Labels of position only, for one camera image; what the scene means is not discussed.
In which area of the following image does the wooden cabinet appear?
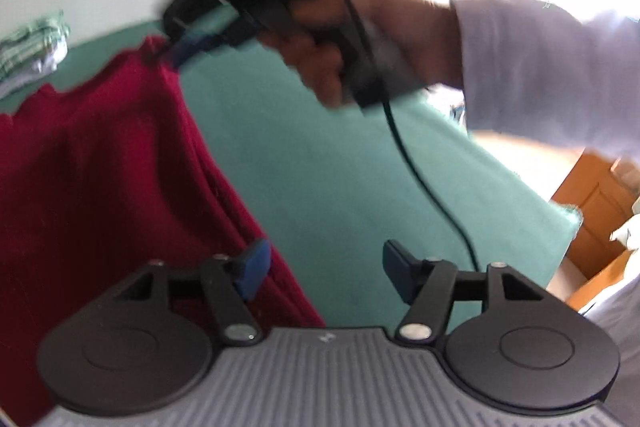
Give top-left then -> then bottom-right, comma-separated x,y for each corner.
550,151 -> 640,310

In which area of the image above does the red knitted sweater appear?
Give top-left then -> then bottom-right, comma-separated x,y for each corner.
0,36 -> 326,425

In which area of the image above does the white folded garment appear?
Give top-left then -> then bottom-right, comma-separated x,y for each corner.
0,52 -> 67,100

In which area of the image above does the green striped folded shirt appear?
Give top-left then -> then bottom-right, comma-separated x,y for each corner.
0,9 -> 71,72

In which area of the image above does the person's right hand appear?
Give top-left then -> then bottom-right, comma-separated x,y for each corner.
257,0 -> 463,110

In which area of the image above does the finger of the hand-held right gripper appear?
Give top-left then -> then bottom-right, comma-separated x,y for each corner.
164,18 -> 237,70

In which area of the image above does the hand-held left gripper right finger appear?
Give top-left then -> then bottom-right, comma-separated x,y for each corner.
382,239 -> 547,349

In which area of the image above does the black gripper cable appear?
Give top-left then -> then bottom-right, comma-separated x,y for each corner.
320,0 -> 480,275

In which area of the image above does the green table cloth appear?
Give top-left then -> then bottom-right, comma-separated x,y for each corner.
65,14 -> 583,329

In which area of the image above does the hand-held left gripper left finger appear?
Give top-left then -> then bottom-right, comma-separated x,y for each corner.
114,239 -> 273,349

